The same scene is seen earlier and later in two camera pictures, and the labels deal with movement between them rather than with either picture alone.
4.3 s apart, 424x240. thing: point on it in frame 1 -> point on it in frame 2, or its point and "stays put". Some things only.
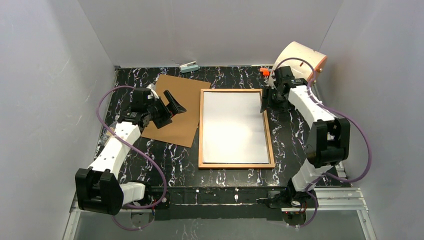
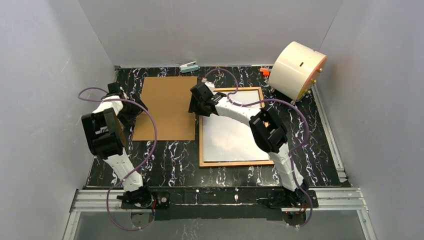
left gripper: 163,113 -> 131,110
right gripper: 274,100 -> 199,103
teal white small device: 189,66 stays put
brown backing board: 181,131 stays put
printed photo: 234,130 stays put
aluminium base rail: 319,199 stays put
